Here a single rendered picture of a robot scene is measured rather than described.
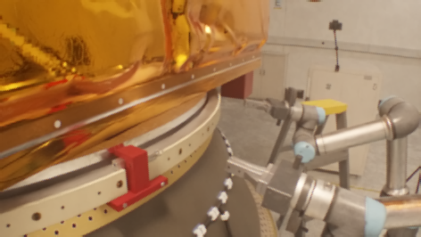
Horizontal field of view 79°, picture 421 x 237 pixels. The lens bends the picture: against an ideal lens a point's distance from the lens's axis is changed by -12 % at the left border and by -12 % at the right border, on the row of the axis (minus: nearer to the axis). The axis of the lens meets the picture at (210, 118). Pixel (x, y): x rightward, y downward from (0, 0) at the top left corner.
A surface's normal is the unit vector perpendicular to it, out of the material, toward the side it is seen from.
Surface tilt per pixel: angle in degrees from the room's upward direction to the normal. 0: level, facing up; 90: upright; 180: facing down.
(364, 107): 90
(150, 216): 62
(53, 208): 90
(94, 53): 88
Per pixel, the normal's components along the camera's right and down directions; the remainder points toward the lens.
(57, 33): 0.92, 0.13
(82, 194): 0.73, 0.23
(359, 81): -0.39, 0.29
